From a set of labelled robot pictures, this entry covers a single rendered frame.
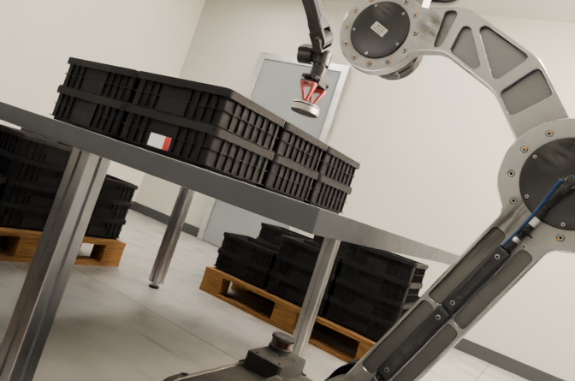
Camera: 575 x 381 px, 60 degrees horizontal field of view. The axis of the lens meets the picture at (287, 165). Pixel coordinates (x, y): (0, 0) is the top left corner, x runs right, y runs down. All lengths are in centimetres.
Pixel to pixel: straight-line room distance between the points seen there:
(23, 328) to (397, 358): 76
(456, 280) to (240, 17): 519
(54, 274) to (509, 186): 93
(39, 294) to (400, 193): 370
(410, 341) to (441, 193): 349
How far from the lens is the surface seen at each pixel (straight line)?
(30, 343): 124
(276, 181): 163
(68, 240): 117
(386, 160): 462
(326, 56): 185
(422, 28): 118
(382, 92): 483
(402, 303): 271
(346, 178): 204
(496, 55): 113
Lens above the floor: 70
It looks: 4 degrees up
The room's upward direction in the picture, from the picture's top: 19 degrees clockwise
